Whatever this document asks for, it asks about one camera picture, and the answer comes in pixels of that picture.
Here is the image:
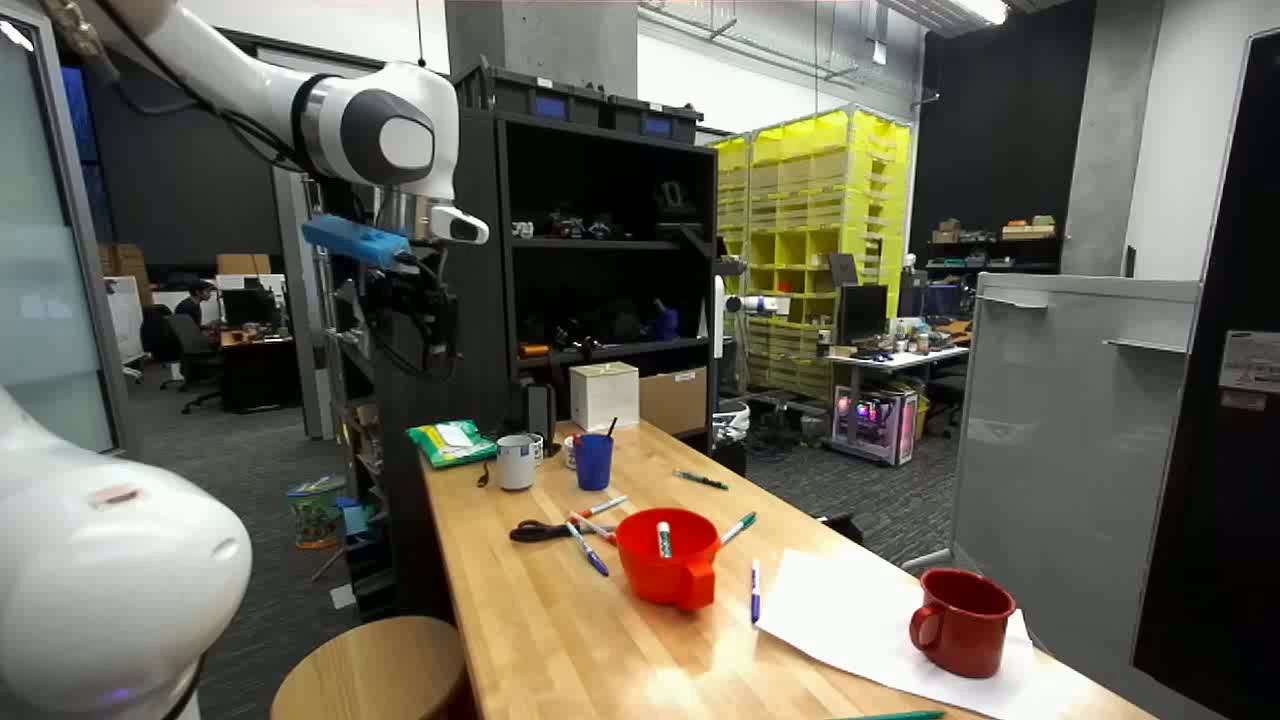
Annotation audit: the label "green wipes packet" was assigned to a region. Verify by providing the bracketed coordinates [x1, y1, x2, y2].
[402, 415, 505, 472]

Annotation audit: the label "black office chair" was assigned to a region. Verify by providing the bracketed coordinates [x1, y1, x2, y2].
[138, 301, 226, 415]

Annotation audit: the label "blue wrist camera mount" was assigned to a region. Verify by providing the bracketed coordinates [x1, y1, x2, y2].
[301, 213, 416, 272]

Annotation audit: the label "dark office desk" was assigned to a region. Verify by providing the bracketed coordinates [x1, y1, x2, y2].
[212, 327, 305, 415]

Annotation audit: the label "cardboard box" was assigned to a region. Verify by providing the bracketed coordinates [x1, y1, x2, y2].
[636, 365, 710, 442]

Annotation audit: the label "black computer monitor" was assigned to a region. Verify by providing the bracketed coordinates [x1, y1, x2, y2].
[832, 281, 897, 353]

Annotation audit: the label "black scissors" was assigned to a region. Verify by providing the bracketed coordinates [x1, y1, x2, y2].
[505, 516, 575, 549]

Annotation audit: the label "round wooden stool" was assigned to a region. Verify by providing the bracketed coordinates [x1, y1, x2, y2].
[269, 613, 473, 720]

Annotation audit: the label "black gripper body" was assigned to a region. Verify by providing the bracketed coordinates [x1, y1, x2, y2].
[361, 260, 469, 355]

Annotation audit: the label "white box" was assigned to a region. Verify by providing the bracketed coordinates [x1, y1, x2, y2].
[569, 360, 643, 433]

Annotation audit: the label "dark red mug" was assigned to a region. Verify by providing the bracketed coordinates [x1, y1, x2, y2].
[902, 566, 1021, 682]

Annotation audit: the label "white door sign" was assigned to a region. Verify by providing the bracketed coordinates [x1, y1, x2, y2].
[1216, 323, 1280, 401]

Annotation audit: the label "white grey mug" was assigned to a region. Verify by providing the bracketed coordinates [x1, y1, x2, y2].
[490, 430, 551, 496]

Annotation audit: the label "blue cup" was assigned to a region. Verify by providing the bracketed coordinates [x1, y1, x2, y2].
[573, 430, 620, 496]

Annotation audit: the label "green toy box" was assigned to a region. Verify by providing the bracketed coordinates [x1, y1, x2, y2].
[282, 472, 353, 557]

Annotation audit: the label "black shelving unit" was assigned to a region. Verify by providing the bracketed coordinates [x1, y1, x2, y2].
[316, 64, 724, 618]

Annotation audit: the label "black door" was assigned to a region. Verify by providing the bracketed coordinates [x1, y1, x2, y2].
[1126, 23, 1280, 720]

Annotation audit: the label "yellow storage rack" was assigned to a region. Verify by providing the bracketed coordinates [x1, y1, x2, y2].
[710, 107, 920, 406]

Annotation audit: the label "cluttered work desk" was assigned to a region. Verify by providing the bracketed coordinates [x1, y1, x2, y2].
[820, 342, 975, 472]

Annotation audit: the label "white paper sheet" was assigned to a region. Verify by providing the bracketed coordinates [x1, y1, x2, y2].
[753, 542, 1111, 720]

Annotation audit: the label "bright red plastic cup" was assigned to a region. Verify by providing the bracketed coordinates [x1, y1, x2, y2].
[611, 505, 724, 618]

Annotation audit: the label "grey metal cabinet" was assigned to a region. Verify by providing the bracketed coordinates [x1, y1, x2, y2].
[947, 267, 1208, 686]

